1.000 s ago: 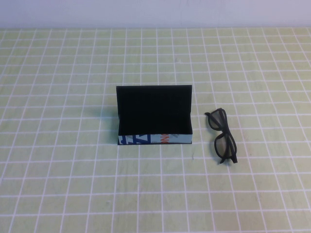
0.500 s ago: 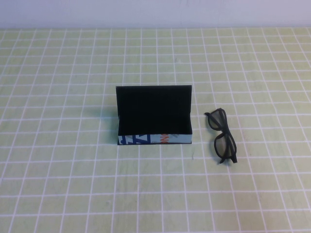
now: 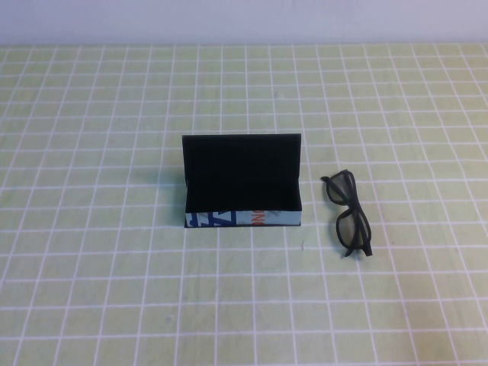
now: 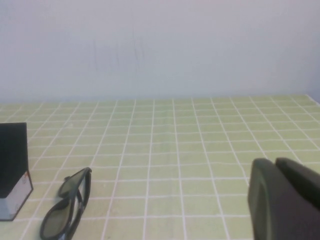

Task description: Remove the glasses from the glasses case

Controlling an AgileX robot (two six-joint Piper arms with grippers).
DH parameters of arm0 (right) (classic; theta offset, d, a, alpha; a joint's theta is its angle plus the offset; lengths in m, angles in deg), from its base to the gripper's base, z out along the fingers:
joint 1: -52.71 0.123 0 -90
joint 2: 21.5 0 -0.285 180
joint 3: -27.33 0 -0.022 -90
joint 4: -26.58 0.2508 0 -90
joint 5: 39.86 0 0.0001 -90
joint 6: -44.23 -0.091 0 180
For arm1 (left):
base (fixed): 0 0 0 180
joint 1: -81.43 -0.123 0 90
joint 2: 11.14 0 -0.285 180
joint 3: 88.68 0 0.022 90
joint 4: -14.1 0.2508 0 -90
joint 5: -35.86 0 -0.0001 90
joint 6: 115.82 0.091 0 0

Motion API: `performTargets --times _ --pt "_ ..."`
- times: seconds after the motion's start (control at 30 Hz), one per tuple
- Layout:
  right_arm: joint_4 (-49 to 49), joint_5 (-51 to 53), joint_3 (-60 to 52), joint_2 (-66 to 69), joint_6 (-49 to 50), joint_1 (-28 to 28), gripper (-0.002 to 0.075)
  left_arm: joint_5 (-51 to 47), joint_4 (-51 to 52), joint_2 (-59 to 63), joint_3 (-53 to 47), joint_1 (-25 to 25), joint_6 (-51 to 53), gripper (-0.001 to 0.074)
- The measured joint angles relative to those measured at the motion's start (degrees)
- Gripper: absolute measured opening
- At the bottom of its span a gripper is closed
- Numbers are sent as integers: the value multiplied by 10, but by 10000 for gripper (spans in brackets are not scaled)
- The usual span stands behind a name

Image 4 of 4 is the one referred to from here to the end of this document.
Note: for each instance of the black glasses case printed side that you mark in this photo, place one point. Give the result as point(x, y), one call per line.
point(12, 160)

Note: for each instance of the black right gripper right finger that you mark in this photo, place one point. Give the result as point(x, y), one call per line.
point(305, 185)

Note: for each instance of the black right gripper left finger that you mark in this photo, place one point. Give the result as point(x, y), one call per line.
point(270, 205)

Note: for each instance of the green white checked tablecloth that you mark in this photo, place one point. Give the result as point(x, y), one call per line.
point(175, 162)

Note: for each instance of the black frame dark glasses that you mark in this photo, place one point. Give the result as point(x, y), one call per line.
point(71, 183)

